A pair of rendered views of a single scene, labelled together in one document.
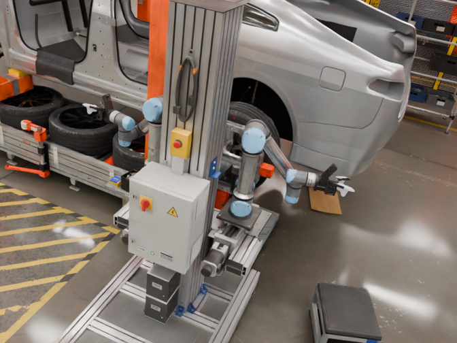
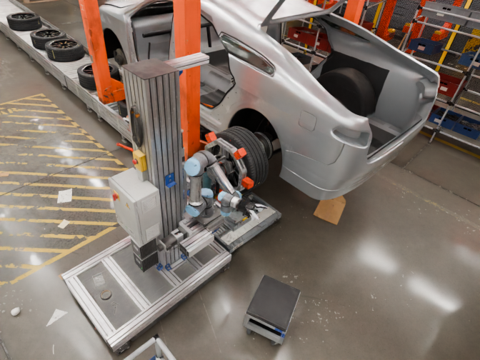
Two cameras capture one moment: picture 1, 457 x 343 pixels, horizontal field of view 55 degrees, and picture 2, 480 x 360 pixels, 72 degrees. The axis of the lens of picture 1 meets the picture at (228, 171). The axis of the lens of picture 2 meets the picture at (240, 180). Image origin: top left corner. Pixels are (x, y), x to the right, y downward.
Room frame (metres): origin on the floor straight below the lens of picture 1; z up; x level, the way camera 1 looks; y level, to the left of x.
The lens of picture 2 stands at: (0.43, -1.12, 2.83)
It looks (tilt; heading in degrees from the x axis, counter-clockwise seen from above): 40 degrees down; 23
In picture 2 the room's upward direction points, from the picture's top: 6 degrees clockwise
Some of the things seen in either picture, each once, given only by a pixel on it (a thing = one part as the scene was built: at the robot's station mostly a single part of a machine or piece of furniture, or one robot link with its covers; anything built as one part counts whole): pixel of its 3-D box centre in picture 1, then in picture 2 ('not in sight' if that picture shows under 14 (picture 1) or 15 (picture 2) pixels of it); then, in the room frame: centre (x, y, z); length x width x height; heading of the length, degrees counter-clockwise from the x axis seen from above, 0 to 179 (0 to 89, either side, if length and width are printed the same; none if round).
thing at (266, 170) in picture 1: (266, 170); (247, 183); (2.63, -0.26, 0.85); 0.09 x 0.08 x 0.07; 71
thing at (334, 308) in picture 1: (342, 324); (272, 311); (1.97, -0.90, 0.17); 0.43 x 0.36 x 0.34; 2
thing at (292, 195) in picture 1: (292, 190); (226, 206); (2.01, -0.37, 1.12); 0.11 x 0.08 x 0.11; 177
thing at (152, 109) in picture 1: (156, 141); not in sight; (2.18, 0.43, 1.19); 0.15 x 0.12 x 0.55; 148
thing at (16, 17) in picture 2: not in sight; (24, 21); (5.51, 6.73, 0.39); 0.66 x 0.66 x 0.24
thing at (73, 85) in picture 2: not in sight; (103, 88); (4.28, 3.24, 0.19); 1.00 x 0.86 x 0.39; 71
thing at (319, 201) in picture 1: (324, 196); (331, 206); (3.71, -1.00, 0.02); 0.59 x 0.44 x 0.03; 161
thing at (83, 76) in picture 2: not in sight; (99, 76); (4.32, 3.33, 0.39); 0.66 x 0.66 x 0.24
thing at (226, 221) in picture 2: not in sight; (230, 209); (2.90, 0.01, 0.13); 0.50 x 0.36 x 0.10; 71
